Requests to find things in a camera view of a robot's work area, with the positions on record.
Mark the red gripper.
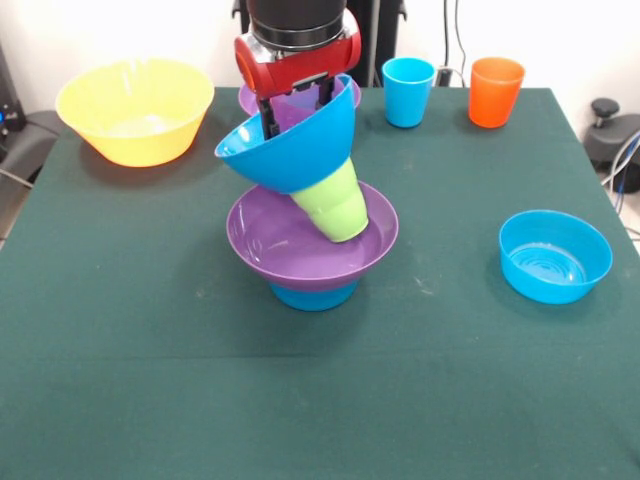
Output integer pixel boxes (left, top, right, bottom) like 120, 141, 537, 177
233, 9, 363, 139

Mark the purple cup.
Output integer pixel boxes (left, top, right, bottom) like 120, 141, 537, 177
272, 87, 326, 135

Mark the large deep blue bowl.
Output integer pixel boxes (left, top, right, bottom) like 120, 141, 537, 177
214, 73, 358, 195

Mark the green cup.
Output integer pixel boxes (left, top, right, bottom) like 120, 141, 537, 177
317, 202, 371, 245
289, 157, 365, 221

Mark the purple bowl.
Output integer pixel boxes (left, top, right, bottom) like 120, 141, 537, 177
237, 77, 362, 117
226, 179, 401, 294

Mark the small blue bowl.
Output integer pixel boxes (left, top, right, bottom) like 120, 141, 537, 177
267, 279, 359, 312
498, 209, 614, 305

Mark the blue cup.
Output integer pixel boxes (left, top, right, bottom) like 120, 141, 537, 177
382, 56, 436, 129

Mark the black power strip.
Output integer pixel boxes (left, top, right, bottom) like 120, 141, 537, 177
435, 65, 469, 87

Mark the yellow bowl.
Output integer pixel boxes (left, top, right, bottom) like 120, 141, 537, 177
54, 58, 216, 167

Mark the orange cup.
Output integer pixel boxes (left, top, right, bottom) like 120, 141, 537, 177
468, 56, 527, 129

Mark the dark green tablecloth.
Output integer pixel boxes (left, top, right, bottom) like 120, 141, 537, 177
0, 87, 640, 480

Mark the black electronic device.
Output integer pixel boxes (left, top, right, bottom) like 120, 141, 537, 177
0, 42, 27, 134

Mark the black knobbed equipment base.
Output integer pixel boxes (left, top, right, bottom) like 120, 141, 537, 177
583, 98, 640, 166

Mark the black cable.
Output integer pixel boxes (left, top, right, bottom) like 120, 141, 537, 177
451, 0, 469, 70

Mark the white cable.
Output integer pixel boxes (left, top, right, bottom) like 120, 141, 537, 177
0, 167, 34, 190
601, 164, 640, 189

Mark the blue cable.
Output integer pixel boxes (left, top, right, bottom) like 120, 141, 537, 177
610, 130, 640, 211

